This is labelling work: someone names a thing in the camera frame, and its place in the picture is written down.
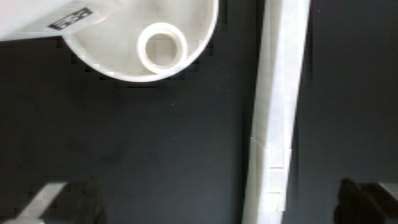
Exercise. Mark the white U-shaped fence wall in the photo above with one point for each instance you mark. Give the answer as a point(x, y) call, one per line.
point(278, 83)

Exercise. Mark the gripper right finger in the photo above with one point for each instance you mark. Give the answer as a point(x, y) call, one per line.
point(367, 203)

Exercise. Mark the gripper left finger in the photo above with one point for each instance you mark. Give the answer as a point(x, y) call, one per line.
point(67, 204)

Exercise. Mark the white stool leg with tag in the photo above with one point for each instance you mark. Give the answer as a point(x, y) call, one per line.
point(44, 18)

